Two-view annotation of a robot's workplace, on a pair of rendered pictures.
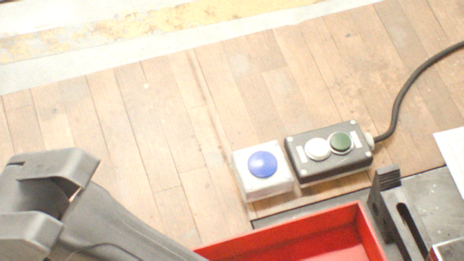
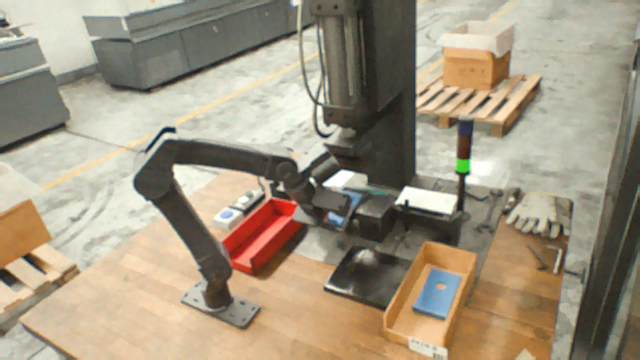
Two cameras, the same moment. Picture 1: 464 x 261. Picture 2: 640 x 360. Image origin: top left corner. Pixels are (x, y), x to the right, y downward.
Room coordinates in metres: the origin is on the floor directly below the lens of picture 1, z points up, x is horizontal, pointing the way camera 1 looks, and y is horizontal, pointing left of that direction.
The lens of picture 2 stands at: (-0.40, 0.37, 1.64)
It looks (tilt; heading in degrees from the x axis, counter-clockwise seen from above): 30 degrees down; 323
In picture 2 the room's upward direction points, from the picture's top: 7 degrees counter-clockwise
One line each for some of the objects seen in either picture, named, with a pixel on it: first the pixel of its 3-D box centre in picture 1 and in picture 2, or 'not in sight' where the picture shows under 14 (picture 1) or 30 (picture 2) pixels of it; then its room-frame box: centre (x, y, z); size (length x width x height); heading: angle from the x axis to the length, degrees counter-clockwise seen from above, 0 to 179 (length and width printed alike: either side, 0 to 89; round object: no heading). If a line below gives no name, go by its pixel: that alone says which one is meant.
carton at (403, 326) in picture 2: not in sight; (434, 296); (0.00, -0.19, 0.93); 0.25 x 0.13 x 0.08; 109
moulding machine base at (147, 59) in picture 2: not in sight; (254, 11); (6.43, -3.82, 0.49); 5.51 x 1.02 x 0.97; 106
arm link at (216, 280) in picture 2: not in sight; (213, 269); (0.36, 0.13, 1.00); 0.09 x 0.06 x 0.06; 159
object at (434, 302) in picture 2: not in sight; (437, 290); (0.01, -0.22, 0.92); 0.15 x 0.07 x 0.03; 110
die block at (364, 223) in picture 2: not in sight; (355, 214); (0.34, -0.29, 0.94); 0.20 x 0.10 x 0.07; 19
